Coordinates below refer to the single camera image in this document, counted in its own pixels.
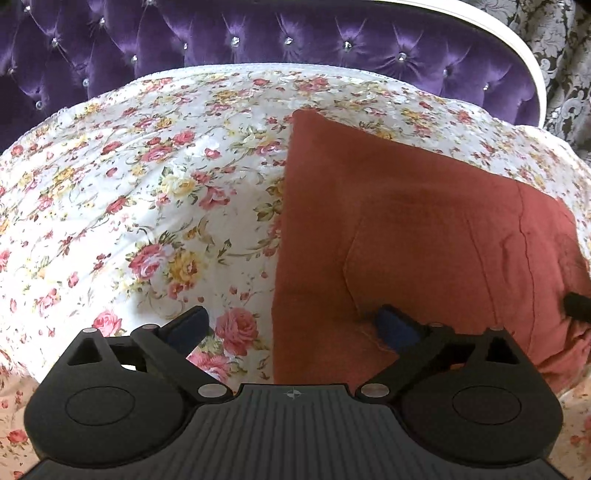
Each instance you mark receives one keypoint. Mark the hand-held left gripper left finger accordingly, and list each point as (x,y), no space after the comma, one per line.
(187,330)

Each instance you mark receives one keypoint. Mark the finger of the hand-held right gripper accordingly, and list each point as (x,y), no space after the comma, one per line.
(579,305)

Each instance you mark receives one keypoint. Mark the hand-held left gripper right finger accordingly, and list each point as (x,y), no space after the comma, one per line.
(392,326)

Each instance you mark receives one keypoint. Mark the red pants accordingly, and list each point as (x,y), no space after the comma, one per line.
(415,221)

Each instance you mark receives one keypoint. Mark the floral bed sheet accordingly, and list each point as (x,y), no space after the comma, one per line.
(138,194)

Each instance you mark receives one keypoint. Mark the purple tufted headboard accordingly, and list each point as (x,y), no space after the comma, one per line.
(277,41)

